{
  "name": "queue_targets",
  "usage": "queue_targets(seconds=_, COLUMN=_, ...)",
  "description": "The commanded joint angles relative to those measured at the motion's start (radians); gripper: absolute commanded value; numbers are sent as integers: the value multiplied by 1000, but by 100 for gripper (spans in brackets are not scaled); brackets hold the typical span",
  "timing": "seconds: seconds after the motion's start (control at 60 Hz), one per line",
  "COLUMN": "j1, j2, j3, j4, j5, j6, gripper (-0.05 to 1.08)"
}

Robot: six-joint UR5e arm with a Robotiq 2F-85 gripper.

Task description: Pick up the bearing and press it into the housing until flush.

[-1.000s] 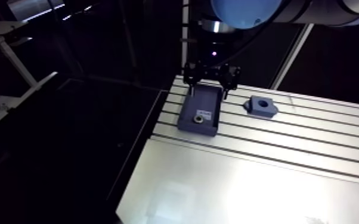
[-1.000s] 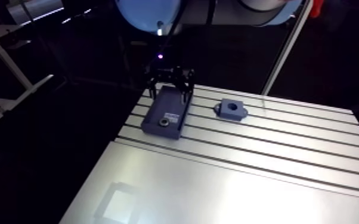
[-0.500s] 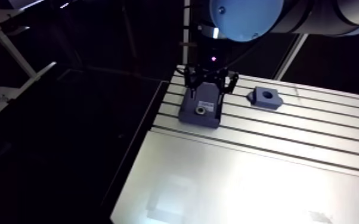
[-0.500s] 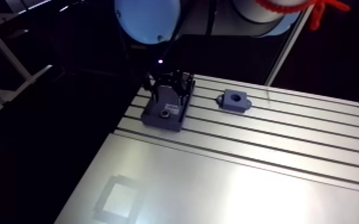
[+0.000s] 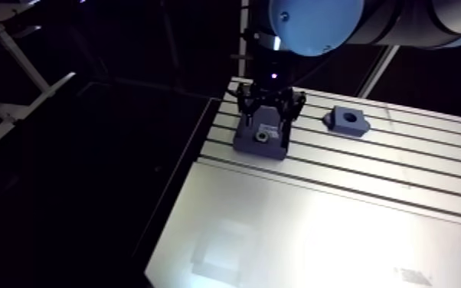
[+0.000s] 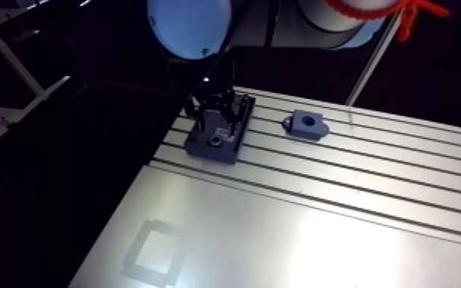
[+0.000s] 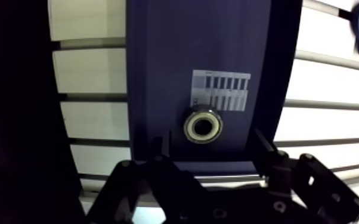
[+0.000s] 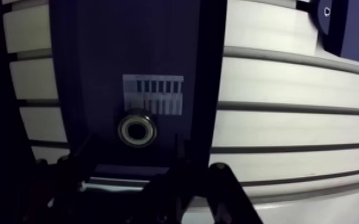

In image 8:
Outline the dark blue-grey tray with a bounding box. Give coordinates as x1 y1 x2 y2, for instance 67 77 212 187
48 0 228 176

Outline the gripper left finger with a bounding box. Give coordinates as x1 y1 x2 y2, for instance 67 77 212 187
20 133 107 224

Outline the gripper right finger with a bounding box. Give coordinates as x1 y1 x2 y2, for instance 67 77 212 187
126 133 263 224

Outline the dark blue-grey housing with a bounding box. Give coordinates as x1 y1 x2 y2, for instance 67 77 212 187
311 0 359 67

